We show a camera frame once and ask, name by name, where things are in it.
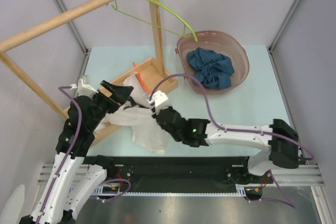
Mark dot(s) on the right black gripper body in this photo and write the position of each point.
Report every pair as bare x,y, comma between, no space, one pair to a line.
171,108

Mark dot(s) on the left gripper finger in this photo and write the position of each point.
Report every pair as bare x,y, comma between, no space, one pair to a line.
118,102
119,91

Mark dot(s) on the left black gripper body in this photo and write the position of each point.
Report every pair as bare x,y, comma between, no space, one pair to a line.
103,104

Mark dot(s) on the white printed t shirt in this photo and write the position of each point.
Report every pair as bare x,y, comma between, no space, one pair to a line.
136,114

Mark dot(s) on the orange clothes hanger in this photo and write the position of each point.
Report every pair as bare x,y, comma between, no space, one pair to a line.
140,79

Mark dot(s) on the blue t shirt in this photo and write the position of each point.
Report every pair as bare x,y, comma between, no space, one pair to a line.
212,70

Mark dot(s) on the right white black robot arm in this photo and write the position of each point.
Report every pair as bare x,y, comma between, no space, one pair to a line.
277,143

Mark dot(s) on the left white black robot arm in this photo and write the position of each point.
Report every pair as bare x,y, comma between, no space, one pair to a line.
59,203

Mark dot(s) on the wooden clothes rack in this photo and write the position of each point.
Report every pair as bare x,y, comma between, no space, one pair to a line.
152,69

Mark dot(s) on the pink translucent plastic basin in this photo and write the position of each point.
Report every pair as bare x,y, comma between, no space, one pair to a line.
221,43

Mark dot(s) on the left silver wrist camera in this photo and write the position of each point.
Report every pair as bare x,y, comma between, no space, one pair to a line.
83,87

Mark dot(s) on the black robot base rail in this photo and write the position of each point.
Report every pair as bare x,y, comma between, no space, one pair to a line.
181,175

